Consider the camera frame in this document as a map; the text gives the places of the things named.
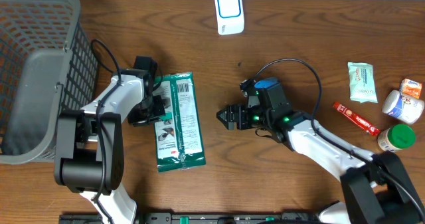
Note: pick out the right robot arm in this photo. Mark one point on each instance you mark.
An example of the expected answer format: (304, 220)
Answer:
(376, 187)

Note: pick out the orange Kleenex tissue pack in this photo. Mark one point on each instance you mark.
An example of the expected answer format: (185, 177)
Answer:
(411, 88)

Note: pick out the white barcode scanner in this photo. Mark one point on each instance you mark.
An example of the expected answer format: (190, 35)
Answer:
(229, 16)

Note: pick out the red snack package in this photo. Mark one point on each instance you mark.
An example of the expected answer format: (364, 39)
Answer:
(356, 119)

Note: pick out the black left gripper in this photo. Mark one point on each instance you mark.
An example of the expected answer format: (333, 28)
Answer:
(140, 121)

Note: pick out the green lid jar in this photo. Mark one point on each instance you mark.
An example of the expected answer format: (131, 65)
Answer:
(398, 137)

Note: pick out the green white wipes pack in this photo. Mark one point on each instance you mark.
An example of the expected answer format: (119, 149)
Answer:
(361, 82)

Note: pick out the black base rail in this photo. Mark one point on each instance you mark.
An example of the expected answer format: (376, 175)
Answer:
(169, 218)

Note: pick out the white round tub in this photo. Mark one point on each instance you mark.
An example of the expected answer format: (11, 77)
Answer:
(403, 107)

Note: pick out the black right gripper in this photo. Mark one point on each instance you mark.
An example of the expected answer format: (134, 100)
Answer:
(242, 123)

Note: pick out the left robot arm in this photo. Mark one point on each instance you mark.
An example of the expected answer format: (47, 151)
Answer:
(89, 157)

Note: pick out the grey plastic shopping basket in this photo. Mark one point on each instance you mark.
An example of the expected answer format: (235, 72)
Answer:
(46, 67)

